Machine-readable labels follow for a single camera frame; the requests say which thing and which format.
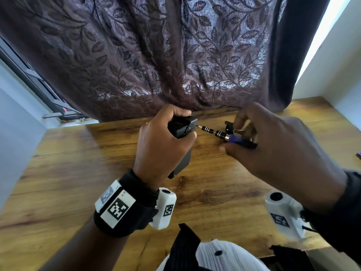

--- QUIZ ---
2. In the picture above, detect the person's right hand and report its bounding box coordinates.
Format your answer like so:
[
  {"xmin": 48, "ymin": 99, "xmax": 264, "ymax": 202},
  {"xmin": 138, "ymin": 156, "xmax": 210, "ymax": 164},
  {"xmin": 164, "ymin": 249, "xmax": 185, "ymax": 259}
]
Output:
[{"xmin": 219, "ymin": 102, "xmax": 348, "ymax": 211}]

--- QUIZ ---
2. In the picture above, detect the person's left hand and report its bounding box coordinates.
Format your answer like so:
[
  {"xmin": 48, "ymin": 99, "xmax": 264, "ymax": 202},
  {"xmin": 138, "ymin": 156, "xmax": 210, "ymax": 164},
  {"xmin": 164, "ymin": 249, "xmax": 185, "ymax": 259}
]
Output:
[{"xmin": 133, "ymin": 104, "xmax": 197, "ymax": 191}]

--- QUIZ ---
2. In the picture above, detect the black box device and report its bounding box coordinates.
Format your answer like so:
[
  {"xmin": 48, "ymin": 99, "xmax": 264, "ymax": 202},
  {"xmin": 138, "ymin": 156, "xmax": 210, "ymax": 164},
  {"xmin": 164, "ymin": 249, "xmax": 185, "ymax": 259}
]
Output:
[{"xmin": 168, "ymin": 116, "xmax": 198, "ymax": 179}]

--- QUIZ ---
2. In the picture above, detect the purple handled precision screwdriver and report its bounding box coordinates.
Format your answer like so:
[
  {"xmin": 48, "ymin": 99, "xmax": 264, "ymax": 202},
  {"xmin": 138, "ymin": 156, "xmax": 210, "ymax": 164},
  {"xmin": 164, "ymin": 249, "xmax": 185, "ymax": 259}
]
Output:
[{"xmin": 195, "ymin": 125, "xmax": 258, "ymax": 150}]

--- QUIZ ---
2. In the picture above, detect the person's left forearm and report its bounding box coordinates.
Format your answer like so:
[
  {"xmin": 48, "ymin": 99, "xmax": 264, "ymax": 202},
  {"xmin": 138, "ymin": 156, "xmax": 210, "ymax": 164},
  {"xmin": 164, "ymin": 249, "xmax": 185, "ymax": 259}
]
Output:
[{"xmin": 39, "ymin": 217, "xmax": 131, "ymax": 271}]

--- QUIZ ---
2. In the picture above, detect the person's right forearm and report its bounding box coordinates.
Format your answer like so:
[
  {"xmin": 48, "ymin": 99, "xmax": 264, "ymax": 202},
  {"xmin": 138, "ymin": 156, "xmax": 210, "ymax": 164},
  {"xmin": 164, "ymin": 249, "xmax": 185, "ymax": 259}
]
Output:
[{"xmin": 300, "ymin": 169, "xmax": 361, "ymax": 266}]

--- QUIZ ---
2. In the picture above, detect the small black clip part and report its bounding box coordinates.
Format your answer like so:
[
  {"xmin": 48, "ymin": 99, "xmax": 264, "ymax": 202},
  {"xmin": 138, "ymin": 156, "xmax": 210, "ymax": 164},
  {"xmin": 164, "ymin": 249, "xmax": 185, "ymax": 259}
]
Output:
[{"xmin": 224, "ymin": 121, "xmax": 243, "ymax": 136}]

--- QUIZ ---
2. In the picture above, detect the purple leaf patterned curtain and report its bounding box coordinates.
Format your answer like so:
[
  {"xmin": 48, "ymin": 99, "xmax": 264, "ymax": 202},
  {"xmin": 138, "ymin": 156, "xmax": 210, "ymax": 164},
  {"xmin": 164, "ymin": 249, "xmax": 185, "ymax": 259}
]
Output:
[{"xmin": 0, "ymin": 0, "xmax": 332, "ymax": 122}]

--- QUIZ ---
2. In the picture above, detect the white shirt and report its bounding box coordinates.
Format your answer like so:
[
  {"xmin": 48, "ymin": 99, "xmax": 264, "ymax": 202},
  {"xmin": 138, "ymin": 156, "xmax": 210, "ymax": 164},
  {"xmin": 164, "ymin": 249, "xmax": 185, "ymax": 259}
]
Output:
[{"xmin": 156, "ymin": 239, "xmax": 270, "ymax": 271}]

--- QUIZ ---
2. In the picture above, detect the black cloth item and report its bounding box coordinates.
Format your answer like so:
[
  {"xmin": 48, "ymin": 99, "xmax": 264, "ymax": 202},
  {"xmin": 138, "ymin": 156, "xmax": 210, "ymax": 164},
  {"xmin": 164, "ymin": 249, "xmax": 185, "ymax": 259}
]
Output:
[{"xmin": 259, "ymin": 244, "xmax": 315, "ymax": 271}]

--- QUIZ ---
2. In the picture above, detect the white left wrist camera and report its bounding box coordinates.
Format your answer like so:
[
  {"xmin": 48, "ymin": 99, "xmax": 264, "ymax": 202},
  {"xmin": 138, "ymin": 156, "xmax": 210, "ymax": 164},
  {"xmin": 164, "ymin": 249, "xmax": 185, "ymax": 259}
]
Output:
[{"xmin": 149, "ymin": 188, "xmax": 177, "ymax": 231}]

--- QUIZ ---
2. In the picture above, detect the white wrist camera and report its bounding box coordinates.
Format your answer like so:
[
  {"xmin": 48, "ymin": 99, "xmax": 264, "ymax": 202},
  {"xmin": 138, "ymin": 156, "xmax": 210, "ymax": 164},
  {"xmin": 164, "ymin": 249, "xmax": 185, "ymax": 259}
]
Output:
[
  {"xmin": 149, "ymin": 188, "xmax": 177, "ymax": 231},
  {"xmin": 264, "ymin": 190, "xmax": 311, "ymax": 241}
]

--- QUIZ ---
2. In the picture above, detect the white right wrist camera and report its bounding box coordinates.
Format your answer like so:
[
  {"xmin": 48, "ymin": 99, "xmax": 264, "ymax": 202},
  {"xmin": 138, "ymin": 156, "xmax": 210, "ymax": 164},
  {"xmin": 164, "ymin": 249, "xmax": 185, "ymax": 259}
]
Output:
[{"xmin": 264, "ymin": 190, "xmax": 311, "ymax": 241}]

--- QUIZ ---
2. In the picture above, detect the black wrist strap with markers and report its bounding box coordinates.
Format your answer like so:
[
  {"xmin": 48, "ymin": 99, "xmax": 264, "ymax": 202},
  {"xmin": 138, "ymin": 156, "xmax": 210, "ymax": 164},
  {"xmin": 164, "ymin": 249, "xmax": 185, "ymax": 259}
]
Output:
[{"xmin": 94, "ymin": 170, "xmax": 160, "ymax": 238}]

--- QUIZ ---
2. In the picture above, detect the black window frame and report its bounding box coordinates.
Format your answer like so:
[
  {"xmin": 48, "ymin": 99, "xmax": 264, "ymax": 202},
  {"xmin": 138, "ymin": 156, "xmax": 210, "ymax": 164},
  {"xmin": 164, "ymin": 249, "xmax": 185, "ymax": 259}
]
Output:
[{"xmin": 0, "ymin": 45, "xmax": 91, "ymax": 122}]

